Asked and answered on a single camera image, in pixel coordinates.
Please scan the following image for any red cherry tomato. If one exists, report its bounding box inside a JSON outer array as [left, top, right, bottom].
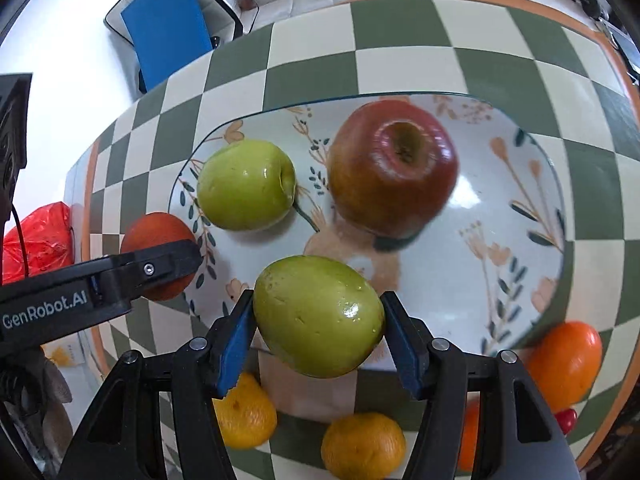
[[554, 408, 578, 436]]

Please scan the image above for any large orange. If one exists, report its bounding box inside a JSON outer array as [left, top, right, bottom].
[[458, 398, 480, 472], [525, 321, 603, 414]]

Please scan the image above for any dark red-orange fruit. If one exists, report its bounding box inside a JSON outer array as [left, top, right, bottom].
[[120, 212, 195, 302]]

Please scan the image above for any small yellow lemon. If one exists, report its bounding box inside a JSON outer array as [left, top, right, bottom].
[[213, 372, 278, 450]]

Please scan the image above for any large yellow lemon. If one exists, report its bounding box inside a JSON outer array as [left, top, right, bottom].
[[320, 413, 407, 479]]

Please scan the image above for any green apple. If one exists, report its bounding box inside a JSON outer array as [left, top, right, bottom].
[[196, 139, 297, 232], [253, 256, 385, 378]]

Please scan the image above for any red apple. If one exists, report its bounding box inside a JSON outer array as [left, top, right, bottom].
[[326, 99, 459, 240]]

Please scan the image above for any red plastic bag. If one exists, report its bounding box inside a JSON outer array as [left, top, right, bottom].
[[2, 202, 74, 285]]

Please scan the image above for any floral ceramic plate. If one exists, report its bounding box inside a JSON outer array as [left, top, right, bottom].
[[168, 92, 569, 424]]

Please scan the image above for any chair with blue cushion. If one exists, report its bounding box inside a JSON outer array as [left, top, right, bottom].
[[104, 0, 259, 93]]

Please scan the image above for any green checkered tablecloth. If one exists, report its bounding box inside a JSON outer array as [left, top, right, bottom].
[[65, 0, 639, 466]]

